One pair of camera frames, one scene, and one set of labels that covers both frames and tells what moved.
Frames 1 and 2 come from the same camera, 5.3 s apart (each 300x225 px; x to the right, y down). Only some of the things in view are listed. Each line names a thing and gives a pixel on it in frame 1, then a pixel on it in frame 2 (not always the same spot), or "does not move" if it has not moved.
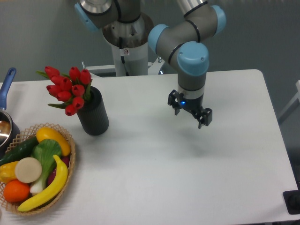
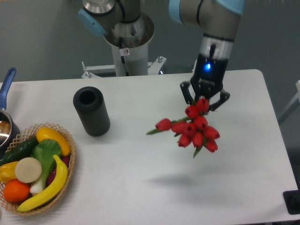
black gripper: x=204 y=116 → x=208 y=76
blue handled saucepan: x=10 y=131 does not move
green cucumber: x=25 y=149 does not move
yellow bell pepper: x=7 y=172 does not move
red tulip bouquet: x=70 y=90 → x=192 y=131
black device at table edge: x=292 y=199 does not move
